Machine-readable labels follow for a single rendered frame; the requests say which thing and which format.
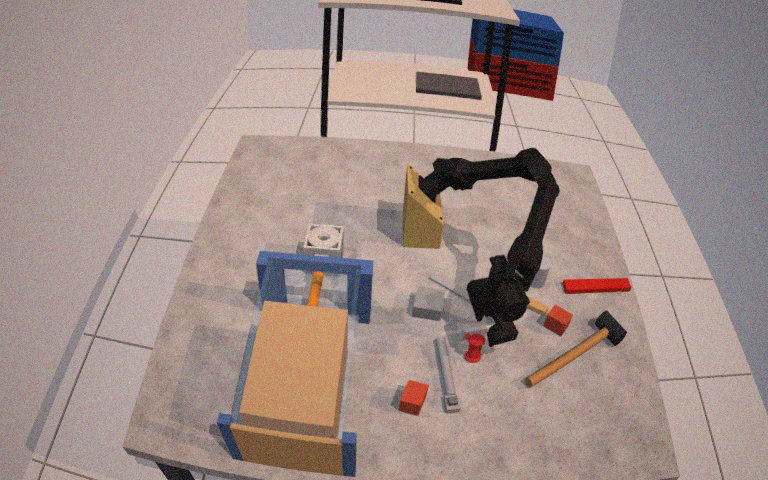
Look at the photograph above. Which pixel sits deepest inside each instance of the black-headed mallet with wooden handle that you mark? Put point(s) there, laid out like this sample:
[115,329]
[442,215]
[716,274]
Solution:
[609,328]

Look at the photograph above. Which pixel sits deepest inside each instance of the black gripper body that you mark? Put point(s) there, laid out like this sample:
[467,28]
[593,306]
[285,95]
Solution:
[502,331]

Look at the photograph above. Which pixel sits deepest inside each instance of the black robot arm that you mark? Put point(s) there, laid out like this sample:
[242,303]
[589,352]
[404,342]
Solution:
[526,252]

